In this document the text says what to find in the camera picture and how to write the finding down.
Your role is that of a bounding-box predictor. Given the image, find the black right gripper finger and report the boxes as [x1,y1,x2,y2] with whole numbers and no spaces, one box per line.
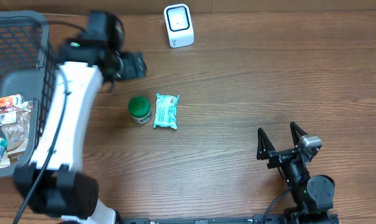
[290,121,307,146]
[256,128,275,160]

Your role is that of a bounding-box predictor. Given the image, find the green lid jar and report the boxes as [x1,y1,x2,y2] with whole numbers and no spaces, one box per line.
[128,96,152,124]

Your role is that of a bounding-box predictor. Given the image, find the clear brown bread bag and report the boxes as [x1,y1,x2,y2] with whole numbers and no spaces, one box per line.
[0,101,34,168]

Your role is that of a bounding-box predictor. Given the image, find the orange tissue pack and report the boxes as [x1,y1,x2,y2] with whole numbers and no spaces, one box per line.
[0,94,24,108]

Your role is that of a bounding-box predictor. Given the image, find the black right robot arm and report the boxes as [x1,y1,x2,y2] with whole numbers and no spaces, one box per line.
[254,122,339,224]

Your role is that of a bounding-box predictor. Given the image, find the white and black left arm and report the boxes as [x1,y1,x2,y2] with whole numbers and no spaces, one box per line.
[13,11,147,223]

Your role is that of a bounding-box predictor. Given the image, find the white barcode scanner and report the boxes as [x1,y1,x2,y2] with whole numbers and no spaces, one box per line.
[164,3,194,49]

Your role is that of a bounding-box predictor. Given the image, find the teal wipes packet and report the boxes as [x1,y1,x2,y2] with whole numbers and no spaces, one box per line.
[153,93,180,130]

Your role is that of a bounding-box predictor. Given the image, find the dark grey plastic basket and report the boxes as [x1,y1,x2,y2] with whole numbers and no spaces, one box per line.
[0,11,56,177]

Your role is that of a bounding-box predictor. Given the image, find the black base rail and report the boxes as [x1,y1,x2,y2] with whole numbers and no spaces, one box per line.
[116,214,340,224]

